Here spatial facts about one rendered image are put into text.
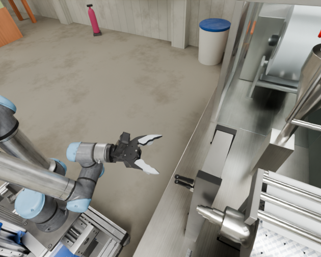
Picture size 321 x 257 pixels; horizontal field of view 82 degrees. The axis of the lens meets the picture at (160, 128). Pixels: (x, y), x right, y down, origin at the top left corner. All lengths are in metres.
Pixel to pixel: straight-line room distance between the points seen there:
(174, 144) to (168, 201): 1.35
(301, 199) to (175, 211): 0.60
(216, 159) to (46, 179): 0.54
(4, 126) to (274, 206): 0.78
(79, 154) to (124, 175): 1.37
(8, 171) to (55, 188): 0.14
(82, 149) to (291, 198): 0.62
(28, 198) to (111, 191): 1.14
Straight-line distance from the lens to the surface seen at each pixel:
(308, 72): 0.68
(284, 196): 0.43
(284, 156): 0.92
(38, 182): 0.73
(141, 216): 1.88
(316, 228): 0.43
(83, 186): 0.77
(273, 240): 0.43
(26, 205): 0.99
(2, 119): 0.78
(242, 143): 1.19
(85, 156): 0.73
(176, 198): 0.95
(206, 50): 3.52
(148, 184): 1.98
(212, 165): 0.41
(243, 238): 0.47
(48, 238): 1.15
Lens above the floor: 1.79
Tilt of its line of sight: 48 degrees down
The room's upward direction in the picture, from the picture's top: 4 degrees counter-clockwise
